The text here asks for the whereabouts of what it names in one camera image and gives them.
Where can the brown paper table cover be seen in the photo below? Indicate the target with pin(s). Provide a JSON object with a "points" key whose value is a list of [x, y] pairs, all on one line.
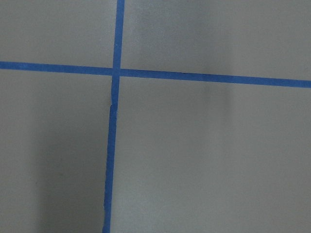
{"points": [[155, 116]]}

